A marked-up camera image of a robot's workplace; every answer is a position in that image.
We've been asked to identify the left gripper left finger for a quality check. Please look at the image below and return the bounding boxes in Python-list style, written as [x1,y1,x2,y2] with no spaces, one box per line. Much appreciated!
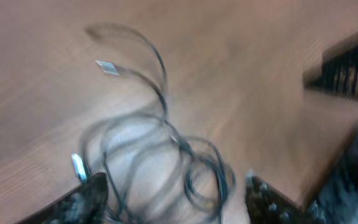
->
[18,172,108,224]

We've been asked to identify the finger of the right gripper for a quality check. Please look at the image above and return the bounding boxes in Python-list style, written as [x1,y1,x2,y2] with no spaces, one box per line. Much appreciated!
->
[303,32,358,101]

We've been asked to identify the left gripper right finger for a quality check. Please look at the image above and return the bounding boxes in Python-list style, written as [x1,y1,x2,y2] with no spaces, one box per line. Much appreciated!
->
[245,170,310,224]

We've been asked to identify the black usb cable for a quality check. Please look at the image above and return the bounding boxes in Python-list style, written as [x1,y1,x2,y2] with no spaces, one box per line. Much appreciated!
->
[71,23,237,224]

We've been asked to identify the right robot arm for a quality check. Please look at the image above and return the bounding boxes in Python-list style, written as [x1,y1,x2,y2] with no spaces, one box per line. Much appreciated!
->
[245,32,358,223]

